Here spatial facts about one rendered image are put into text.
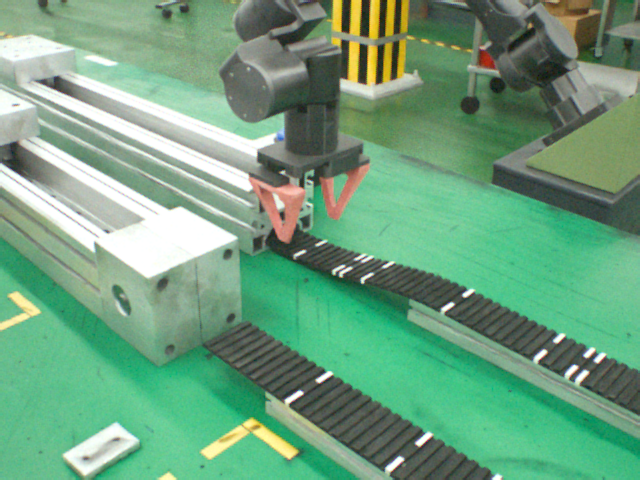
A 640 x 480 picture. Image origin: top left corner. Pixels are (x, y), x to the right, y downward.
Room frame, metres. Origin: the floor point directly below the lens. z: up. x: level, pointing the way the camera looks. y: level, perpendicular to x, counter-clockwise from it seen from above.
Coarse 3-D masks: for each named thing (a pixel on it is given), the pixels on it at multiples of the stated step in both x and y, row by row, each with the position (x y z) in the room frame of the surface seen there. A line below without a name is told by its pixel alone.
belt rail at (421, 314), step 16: (416, 304) 0.56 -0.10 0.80; (416, 320) 0.56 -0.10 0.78; (432, 320) 0.55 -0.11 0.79; (448, 320) 0.54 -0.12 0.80; (448, 336) 0.54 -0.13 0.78; (464, 336) 0.53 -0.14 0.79; (480, 336) 0.51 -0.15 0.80; (480, 352) 0.51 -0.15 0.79; (496, 352) 0.51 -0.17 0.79; (512, 352) 0.49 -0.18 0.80; (512, 368) 0.49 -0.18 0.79; (528, 368) 0.48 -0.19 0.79; (544, 368) 0.47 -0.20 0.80; (544, 384) 0.47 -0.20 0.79; (560, 384) 0.46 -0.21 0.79; (576, 384) 0.45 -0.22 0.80; (576, 400) 0.44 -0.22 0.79; (592, 400) 0.44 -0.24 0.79; (608, 416) 0.42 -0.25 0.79; (624, 416) 0.42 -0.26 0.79
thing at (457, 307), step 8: (464, 296) 0.56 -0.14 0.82; (472, 296) 0.56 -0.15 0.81; (480, 296) 0.56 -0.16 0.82; (448, 304) 0.55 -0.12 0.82; (456, 304) 0.55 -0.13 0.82; (464, 304) 0.55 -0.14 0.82; (472, 304) 0.55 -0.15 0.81; (440, 312) 0.54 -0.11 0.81; (448, 312) 0.54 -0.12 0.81; (456, 312) 0.53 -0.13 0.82
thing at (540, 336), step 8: (536, 328) 0.51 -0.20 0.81; (544, 328) 0.51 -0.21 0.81; (528, 336) 0.50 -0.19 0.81; (536, 336) 0.50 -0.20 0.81; (544, 336) 0.50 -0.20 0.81; (552, 336) 0.50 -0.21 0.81; (520, 344) 0.49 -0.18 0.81; (528, 344) 0.49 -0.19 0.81; (536, 344) 0.49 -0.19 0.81; (544, 344) 0.49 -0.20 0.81; (520, 352) 0.48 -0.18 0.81; (528, 352) 0.47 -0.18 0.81; (536, 352) 0.48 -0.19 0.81
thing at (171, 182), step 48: (48, 96) 1.01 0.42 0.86; (96, 96) 1.05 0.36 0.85; (96, 144) 0.91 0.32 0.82; (144, 144) 0.82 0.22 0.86; (192, 144) 0.87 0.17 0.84; (240, 144) 0.82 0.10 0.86; (144, 192) 0.83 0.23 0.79; (192, 192) 0.76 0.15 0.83; (240, 192) 0.69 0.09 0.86; (240, 240) 0.70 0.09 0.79
